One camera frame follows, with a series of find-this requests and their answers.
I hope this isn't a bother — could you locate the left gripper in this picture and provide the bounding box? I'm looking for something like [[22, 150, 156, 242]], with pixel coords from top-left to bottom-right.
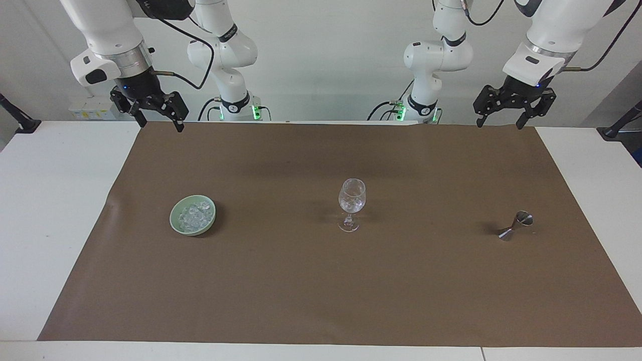
[[473, 74, 557, 130]]

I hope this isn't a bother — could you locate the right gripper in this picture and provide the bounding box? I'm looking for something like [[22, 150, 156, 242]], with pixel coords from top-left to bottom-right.
[[110, 67, 190, 133]]

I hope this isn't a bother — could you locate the clear wine glass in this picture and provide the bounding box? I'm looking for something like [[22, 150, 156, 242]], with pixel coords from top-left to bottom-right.
[[338, 178, 367, 233]]

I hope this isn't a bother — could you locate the black stand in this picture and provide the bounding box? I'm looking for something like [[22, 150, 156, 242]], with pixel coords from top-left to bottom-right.
[[0, 92, 42, 134], [596, 99, 642, 142]]

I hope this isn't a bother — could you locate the steel double jigger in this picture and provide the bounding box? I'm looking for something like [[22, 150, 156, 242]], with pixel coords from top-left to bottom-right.
[[497, 210, 535, 243]]

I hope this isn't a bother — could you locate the light green bowl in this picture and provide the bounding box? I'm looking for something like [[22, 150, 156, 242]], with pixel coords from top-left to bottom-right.
[[169, 195, 217, 237]]

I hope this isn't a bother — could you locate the black cable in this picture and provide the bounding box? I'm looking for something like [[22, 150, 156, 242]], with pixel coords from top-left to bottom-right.
[[148, 14, 217, 91], [462, 0, 506, 27], [367, 79, 418, 121], [554, 0, 642, 74], [197, 96, 224, 122]]

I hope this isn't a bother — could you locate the white wall socket box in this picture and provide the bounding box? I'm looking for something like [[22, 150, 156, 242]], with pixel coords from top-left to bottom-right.
[[67, 97, 119, 121]]

